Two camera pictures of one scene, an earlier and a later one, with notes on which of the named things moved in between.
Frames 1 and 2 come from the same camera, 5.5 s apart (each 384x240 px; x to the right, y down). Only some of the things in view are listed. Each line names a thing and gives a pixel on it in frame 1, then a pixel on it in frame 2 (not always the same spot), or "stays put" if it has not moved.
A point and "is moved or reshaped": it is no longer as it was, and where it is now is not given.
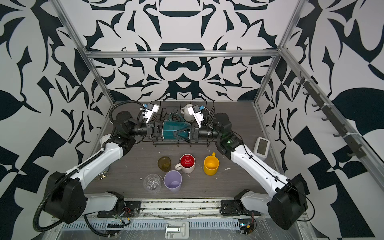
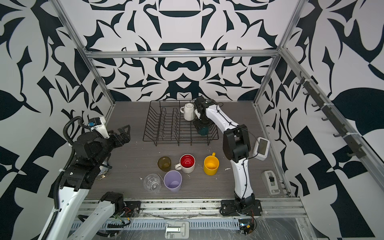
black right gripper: (196, 132) to (198, 125)
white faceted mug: (184, 110) stays put
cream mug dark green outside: (171, 127) is moved or reshaped
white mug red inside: (187, 163) stays put
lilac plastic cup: (173, 180) stays put
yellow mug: (211, 164) stays put
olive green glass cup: (164, 163) stays put
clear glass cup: (152, 183) stays put
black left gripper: (153, 129) to (123, 136)
